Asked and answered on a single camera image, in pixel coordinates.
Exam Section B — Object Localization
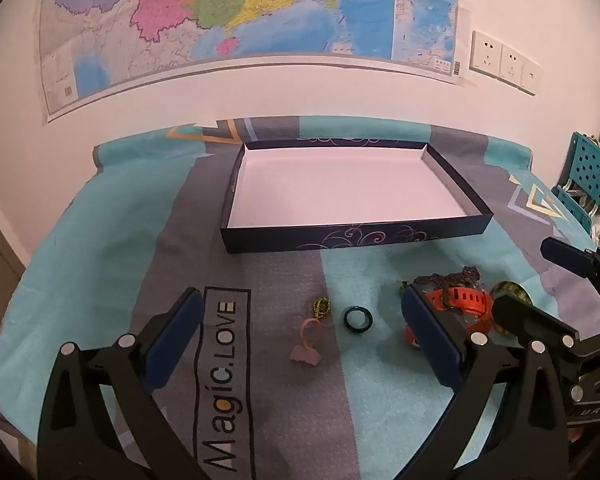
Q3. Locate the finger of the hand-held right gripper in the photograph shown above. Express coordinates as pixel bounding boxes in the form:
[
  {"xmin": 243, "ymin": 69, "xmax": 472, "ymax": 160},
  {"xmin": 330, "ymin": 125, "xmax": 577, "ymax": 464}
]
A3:
[
  {"xmin": 540, "ymin": 237, "xmax": 600, "ymax": 286},
  {"xmin": 494, "ymin": 294, "xmax": 582, "ymax": 357}
]

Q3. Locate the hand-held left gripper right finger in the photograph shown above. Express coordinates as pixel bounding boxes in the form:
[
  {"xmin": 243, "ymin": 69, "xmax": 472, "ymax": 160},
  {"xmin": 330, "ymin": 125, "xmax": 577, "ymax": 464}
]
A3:
[{"xmin": 400, "ymin": 285, "xmax": 571, "ymax": 480}]

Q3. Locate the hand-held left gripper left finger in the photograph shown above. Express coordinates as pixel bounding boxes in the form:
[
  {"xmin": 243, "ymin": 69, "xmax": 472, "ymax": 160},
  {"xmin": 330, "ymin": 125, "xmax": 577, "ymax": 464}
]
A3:
[{"xmin": 36, "ymin": 287, "xmax": 205, "ymax": 480}]

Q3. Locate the brown amber bangle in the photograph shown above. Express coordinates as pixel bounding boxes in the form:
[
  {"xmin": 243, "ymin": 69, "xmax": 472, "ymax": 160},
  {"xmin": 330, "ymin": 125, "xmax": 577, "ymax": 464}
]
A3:
[{"xmin": 489, "ymin": 281, "xmax": 535, "ymax": 337}]

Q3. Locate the orange smart watch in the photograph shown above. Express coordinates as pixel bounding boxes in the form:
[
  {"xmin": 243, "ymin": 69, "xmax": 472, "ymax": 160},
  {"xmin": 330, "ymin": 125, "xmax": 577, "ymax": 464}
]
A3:
[{"xmin": 404, "ymin": 275, "xmax": 495, "ymax": 351}]

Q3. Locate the dark purple bead bracelet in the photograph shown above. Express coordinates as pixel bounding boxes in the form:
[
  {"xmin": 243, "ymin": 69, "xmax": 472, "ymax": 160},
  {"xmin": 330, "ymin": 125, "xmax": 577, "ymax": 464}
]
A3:
[{"xmin": 397, "ymin": 267, "xmax": 482, "ymax": 306}]

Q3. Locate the dark green band ring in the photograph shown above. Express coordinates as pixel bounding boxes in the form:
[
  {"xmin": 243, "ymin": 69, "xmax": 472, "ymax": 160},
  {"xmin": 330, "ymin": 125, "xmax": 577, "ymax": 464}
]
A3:
[{"xmin": 342, "ymin": 305, "xmax": 374, "ymax": 334}]

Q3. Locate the pink stone ring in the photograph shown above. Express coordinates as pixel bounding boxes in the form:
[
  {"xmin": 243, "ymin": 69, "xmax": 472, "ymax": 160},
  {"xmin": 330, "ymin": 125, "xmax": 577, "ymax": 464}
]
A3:
[{"xmin": 291, "ymin": 317, "xmax": 325, "ymax": 365}]

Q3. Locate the dark blue shallow cardboard box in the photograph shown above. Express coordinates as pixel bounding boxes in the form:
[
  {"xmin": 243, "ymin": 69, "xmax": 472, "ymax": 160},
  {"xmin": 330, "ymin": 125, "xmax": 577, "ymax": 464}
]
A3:
[{"xmin": 220, "ymin": 140, "xmax": 495, "ymax": 256}]

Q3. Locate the teal perforated plastic chair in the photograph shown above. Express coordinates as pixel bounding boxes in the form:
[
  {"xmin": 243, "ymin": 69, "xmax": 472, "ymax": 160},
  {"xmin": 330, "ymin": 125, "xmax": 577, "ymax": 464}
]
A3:
[{"xmin": 557, "ymin": 131, "xmax": 600, "ymax": 236}]

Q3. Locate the teal grey printed tablecloth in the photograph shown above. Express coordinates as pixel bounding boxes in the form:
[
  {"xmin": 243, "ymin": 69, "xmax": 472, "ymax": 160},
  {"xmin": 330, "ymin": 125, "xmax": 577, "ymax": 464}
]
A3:
[{"xmin": 0, "ymin": 116, "xmax": 600, "ymax": 480}]

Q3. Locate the white wall switch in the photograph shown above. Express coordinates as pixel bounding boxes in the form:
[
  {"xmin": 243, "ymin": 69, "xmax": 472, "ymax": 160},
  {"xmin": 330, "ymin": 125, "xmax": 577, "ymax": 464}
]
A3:
[{"xmin": 520, "ymin": 57, "xmax": 543, "ymax": 96}]

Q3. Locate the white wall socket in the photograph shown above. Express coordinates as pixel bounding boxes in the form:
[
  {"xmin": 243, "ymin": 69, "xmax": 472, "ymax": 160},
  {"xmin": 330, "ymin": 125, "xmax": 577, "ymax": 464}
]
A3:
[
  {"xmin": 499, "ymin": 42, "xmax": 527, "ymax": 87},
  {"xmin": 469, "ymin": 30, "xmax": 504, "ymax": 79}
]

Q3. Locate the colourful wall map poster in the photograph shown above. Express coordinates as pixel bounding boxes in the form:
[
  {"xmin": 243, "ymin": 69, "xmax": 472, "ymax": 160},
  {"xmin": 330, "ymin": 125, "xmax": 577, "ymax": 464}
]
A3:
[{"xmin": 39, "ymin": 0, "xmax": 462, "ymax": 123}]

